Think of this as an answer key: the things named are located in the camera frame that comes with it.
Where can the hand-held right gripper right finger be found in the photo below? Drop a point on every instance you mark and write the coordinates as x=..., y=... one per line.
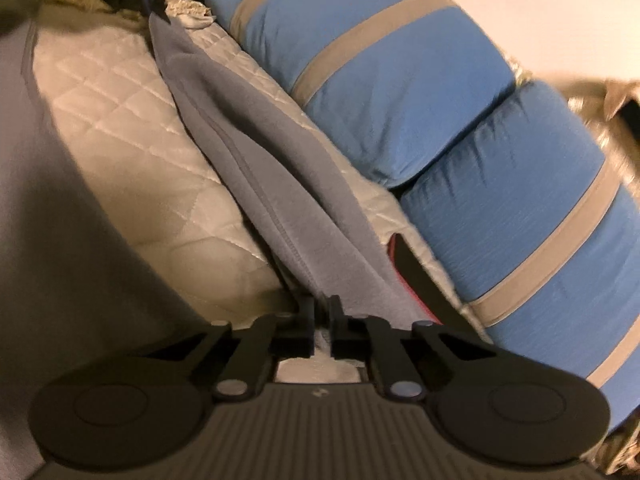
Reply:
x=339, y=332

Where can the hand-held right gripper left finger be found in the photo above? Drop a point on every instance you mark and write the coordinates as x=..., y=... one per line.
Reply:
x=306, y=330

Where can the grey fleece pants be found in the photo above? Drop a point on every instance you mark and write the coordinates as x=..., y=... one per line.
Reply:
x=280, y=185

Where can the blue pillow grey stripes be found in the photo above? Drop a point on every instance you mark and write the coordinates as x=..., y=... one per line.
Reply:
x=380, y=85
x=525, y=210

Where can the brown plush toy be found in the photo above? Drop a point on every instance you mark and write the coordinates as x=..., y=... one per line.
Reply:
x=617, y=97

